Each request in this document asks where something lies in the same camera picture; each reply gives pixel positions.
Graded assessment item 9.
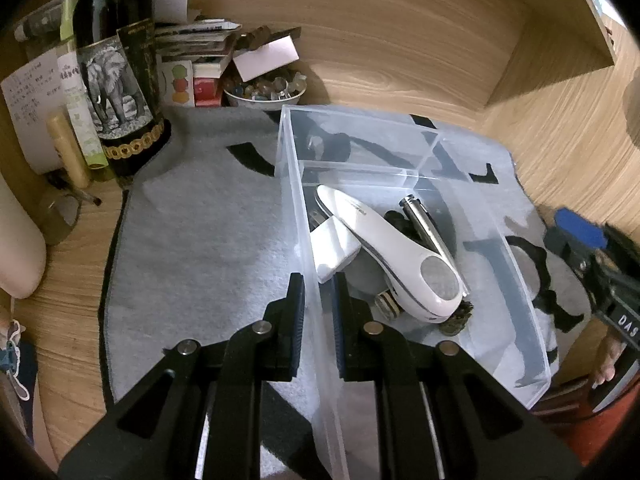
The silver metal rod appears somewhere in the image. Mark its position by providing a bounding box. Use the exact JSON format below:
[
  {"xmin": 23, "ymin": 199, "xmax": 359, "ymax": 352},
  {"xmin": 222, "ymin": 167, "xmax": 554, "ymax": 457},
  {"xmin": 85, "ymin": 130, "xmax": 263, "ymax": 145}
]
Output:
[{"xmin": 398, "ymin": 195, "xmax": 458, "ymax": 266}]

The white blank card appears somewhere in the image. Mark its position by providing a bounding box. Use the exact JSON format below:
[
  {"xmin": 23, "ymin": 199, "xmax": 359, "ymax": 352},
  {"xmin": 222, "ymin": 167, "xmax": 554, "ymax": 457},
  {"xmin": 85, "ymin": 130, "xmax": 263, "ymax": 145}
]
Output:
[{"xmin": 233, "ymin": 37, "xmax": 298, "ymax": 81}]

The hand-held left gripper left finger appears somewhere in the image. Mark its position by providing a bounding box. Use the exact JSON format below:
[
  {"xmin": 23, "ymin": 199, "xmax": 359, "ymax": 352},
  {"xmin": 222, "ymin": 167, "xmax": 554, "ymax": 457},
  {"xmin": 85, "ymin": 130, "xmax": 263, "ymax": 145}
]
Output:
[{"xmin": 57, "ymin": 272, "xmax": 307, "ymax": 480}]

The bowl of stones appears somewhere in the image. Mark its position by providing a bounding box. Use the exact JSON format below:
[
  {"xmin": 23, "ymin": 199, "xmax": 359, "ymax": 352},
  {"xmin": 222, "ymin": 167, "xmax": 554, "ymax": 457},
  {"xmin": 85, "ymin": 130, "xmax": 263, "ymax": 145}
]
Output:
[{"xmin": 222, "ymin": 72, "xmax": 308, "ymax": 112}]

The grey mat with black letters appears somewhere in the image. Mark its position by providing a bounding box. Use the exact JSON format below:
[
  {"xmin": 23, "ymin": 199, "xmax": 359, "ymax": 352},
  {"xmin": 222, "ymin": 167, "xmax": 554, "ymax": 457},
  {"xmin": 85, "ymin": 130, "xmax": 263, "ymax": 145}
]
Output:
[{"xmin": 100, "ymin": 105, "xmax": 591, "ymax": 480}]

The clear tape roll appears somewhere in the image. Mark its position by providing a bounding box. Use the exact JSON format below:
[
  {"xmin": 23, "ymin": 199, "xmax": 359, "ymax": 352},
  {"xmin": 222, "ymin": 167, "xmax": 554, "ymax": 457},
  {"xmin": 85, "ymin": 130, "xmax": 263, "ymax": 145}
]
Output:
[{"xmin": 39, "ymin": 194, "xmax": 82, "ymax": 247}]

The dark thin pen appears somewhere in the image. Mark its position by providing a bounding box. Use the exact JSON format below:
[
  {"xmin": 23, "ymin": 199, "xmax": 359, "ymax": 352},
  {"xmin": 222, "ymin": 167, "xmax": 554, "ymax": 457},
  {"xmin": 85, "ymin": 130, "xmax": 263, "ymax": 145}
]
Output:
[{"xmin": 50, "ymin": 175, "xmax": 104, "ymax": 207}]

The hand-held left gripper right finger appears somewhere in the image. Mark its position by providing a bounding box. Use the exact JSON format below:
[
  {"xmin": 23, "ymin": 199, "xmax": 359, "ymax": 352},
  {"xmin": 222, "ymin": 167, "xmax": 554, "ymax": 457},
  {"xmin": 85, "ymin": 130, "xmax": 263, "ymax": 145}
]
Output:
[{"xmin": 332, "ymin": 272, "xmax": 583, "ymax": 480}]

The cream cylindrical object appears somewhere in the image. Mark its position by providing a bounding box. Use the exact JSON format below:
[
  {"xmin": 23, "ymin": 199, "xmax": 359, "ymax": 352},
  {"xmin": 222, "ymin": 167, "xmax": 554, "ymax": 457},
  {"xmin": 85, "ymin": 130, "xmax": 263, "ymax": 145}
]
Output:
[{"xmin": 0, "ymin": 175, "xmax": 48, "ymax": 299}]

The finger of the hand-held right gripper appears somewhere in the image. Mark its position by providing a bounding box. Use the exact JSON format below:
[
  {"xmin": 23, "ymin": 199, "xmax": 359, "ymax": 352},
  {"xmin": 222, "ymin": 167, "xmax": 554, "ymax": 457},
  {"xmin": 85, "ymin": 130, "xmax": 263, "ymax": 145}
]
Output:
[
  {"xmin": 544, "ymin": 229, "xmax": 593, "ymax": 273},
  {"xmin": 554, "ymin": 207, "xmax": 608, "ymax": 250}
]

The person's right hand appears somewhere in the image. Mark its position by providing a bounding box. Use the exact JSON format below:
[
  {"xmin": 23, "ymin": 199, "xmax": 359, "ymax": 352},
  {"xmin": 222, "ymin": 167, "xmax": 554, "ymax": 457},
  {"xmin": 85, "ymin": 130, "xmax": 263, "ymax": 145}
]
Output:
[{"xmin": 597, "ymin": 334, "xmax": 622, "ymax": 386}]

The clear plastic storage box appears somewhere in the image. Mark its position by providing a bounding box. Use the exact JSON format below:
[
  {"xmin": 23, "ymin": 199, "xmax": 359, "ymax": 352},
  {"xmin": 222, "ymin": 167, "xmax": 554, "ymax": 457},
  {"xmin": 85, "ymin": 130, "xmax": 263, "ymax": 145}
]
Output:
[{"xmin": 277, "ymin": 104, "xmax": 553, "ymax": 480}]

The light green tube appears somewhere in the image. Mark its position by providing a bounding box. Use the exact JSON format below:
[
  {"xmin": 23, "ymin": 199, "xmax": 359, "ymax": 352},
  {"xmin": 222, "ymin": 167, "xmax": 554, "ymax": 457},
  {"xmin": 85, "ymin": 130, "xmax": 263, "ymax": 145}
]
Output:
[{"xmin": 59, "ymin": 0, "xmax": 109, "ymax": 171}]

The stack of books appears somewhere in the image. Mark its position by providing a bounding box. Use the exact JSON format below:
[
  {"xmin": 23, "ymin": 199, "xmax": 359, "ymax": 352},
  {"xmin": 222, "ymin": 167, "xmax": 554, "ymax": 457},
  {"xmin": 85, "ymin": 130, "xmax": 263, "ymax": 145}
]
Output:
[{"xmin": 155, "ymin": 0, "xmax": 301, "ymax": 108}]

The white handwritten note paper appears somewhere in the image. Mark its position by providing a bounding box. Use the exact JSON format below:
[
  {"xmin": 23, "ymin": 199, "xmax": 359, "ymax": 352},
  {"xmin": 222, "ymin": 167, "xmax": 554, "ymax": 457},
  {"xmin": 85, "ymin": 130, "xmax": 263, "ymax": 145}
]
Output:
[{"xmin": 0, "ymin": 50, "xmax": 76, "ymax": 176}]

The small white charger block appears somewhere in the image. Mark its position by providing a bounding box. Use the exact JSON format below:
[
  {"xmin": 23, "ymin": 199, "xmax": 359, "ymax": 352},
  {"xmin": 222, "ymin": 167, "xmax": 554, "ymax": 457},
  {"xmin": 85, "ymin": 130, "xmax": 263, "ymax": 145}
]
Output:
[{"xmin": 309, "ymin": 215, "xmax": 362, "ymax": 283}]

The gold tube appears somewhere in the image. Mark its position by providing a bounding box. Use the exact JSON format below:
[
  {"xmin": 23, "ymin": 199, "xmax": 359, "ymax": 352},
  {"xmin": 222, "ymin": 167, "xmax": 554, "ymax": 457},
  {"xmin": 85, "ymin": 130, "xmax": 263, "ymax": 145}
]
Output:
[{"xmin": 47, "ymin": 112, "xmax": 93, "ymax": 189}]

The dark wine bottle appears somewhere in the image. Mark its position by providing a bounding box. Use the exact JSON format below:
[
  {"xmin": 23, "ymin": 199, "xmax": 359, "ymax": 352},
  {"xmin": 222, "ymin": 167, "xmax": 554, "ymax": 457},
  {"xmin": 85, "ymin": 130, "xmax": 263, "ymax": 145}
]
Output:
[{"xmin": 72, "ymin": 0, "xmax": 173, "ymax": 178}]

